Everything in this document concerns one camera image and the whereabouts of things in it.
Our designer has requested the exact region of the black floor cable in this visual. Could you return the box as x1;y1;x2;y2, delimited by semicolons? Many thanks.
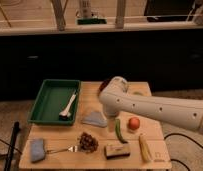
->
163;132;203;171

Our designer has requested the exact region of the yellow green sponge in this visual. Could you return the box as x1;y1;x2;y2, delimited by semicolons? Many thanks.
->
104;143;130;159

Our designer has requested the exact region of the brown grape bunch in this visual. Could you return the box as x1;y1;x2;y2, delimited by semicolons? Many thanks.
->
79;132;98;153

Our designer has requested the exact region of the light blue towel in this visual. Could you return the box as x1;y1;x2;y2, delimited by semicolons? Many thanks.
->
81;111;107;128

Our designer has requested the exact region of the light green cup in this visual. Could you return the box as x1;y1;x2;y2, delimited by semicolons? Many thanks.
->
133;92;143;96

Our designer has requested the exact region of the red tomato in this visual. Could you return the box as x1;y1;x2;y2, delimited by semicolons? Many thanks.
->
128;117;140;131

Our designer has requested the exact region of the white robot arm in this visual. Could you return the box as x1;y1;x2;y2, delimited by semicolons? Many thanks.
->
98;76;203;135

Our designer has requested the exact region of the dark red bowl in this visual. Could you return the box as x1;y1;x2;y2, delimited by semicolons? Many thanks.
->
99;79;110;92

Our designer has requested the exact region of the metal fork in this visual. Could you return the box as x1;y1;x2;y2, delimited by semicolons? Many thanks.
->
46;146;78;154

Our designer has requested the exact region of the black pole stand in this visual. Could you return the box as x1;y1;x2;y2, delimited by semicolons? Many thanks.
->
4;122;20;171

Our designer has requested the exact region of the blue folded cloth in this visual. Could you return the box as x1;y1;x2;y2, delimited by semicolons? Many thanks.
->
30;139;45;163

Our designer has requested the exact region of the green base white post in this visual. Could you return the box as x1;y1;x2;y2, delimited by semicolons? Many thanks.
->
76;0;107;25

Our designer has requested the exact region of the green chili pepper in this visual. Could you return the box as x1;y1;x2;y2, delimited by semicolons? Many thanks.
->
115;119;128;144

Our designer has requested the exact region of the white brush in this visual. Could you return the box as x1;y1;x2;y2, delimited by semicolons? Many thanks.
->
59;93;76;119

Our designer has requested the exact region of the green plastic tray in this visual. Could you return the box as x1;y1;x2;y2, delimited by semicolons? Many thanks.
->
28;79;81;126

